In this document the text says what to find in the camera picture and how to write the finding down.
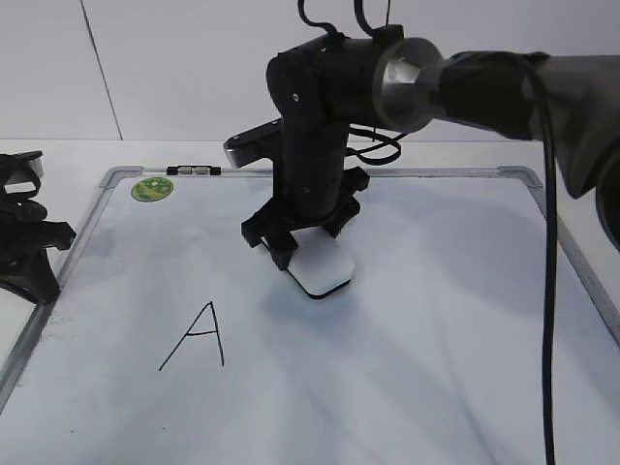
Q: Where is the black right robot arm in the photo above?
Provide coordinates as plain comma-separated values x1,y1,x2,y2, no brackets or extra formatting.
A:
229,25,619,268

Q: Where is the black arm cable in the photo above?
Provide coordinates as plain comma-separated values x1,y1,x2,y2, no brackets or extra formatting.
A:
521,52,558,465

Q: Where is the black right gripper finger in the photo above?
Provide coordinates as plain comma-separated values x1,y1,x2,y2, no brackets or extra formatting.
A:
247,230,298,269
323,196,360,238

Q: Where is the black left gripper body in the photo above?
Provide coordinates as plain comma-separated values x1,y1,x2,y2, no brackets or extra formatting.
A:
1,150,77,257

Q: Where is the white board with aluminium frame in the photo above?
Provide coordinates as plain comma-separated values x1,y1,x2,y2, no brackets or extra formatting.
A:
0,165,620,465

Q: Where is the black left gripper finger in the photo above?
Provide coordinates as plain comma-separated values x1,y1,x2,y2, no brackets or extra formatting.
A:
1,249,60,304

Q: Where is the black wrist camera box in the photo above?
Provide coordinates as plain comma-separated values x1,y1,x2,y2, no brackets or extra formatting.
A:
224,118,284,169

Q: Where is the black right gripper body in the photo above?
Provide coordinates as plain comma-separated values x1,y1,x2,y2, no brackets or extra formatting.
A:
240,115,371,249

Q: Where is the white rectangular board eraser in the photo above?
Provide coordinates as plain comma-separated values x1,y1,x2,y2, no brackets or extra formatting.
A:
268,228,355,302

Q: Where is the black marker pen on frame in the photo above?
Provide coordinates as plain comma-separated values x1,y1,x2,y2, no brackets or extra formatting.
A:
141,165,222,176

